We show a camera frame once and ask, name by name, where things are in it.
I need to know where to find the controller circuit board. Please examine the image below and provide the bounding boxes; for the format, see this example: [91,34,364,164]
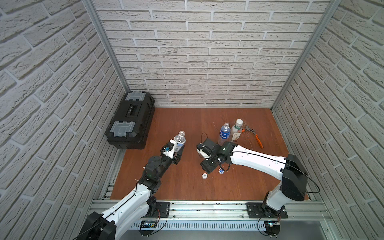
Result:
[264,222,281,237]
[139,221,156,236]

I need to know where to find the clear bottle green ring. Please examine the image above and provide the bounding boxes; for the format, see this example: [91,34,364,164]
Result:
[230,118,244,143]

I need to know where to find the corner aluminium profile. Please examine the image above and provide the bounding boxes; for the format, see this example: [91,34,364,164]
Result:
[83,0,131,93]
[271,0,341,112]

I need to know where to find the left corner aluminium profile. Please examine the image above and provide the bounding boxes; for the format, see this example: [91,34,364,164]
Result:
[83,0,131,93]

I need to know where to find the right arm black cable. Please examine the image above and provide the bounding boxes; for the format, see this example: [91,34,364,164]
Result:
[233,149,321,195]

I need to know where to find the clear bottle blue label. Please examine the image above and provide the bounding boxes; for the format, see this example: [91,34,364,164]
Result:
[218,123,231,146]

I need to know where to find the clear labelled bottle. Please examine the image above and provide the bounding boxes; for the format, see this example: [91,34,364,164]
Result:
[174,131,186,153]

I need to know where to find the orange handled pliers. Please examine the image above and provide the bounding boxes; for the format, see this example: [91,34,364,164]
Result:
[242,126,264,149]

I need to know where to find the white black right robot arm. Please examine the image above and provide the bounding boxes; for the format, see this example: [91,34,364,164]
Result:
[197,139,309,217]

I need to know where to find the left controller circuit board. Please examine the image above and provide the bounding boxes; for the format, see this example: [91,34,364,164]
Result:
[139,221,156,236]

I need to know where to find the right controller circuit board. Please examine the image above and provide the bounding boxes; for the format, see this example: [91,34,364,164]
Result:
[264,222,281,237]

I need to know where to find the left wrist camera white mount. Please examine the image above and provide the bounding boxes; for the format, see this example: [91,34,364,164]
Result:
[161,140,176,160]

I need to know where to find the black plastic toolbox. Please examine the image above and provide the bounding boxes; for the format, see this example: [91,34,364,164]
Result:
[105,91,155,150]

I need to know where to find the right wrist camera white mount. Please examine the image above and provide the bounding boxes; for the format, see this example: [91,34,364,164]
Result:
[197,143,211,160]

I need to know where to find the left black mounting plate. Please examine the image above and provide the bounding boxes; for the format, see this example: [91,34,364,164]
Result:
[144,202,171,218]

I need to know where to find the black mounting plate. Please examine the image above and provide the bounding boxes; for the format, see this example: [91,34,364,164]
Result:
[246,202,288,219]
[144,202,171,218]

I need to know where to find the right corner aluminium profile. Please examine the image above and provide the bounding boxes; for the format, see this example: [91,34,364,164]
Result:
[271,0,341,112]

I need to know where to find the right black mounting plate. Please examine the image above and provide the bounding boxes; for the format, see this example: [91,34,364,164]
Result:
[246,202,288,219]

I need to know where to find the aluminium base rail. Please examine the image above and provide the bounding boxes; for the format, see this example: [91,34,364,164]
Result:
[129,201,334,234]

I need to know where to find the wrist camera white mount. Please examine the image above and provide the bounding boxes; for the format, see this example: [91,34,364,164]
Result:
[161,140,176,160]
[197,143,211,160]

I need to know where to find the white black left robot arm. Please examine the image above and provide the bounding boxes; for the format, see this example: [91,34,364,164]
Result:
[74,142,184,240]

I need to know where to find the grey white bottle cap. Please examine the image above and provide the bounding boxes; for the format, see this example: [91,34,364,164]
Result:
[236,119,244,127]

